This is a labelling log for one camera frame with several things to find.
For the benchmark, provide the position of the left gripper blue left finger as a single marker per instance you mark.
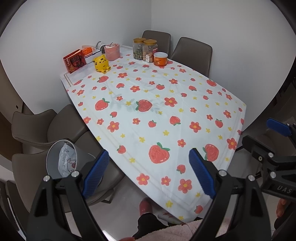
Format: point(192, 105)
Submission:
point(92, 173)

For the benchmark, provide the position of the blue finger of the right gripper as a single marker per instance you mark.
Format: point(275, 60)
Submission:
point(281, 128)
point(258, 151)

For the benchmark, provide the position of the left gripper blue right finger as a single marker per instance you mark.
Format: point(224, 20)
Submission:
point(202, 170)

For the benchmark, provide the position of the white printed plastic bag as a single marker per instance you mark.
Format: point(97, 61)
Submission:
point(67, 160)

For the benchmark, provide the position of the grey metal trash bin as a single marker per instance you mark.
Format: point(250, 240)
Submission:
point(52, 158)

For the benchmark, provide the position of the right hand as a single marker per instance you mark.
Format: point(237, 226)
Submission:
point(281, 206)

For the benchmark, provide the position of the pink slipper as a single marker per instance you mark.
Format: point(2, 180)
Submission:
point(145, 206)

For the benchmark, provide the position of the grey chair left far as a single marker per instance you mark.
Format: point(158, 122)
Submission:
point(44, 129)

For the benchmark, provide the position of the floral strawberry tablecloth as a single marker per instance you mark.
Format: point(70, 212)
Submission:
point(149, 118)

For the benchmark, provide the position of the yellow tiger toy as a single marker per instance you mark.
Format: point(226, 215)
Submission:
point(101, 64)

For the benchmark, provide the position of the grey chair right near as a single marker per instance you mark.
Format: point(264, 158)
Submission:
point(193, 54)

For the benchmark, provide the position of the red gift box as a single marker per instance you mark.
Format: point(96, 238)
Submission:
point(74, 61)

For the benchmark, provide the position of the orange white small box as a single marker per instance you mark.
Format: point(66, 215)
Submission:
point(90, 52)

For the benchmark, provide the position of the orange snack tub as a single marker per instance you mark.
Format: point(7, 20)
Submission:
point(160, 59)

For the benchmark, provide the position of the pink round box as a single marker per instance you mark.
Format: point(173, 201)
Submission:
point(112, 51)

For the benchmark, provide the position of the clear jar rear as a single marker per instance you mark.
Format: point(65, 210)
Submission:
point(137, 48)

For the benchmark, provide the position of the clear jar red label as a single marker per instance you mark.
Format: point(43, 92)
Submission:
point(149, 48)

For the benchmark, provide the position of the grey chair right far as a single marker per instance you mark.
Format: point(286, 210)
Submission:
point(163, 39)

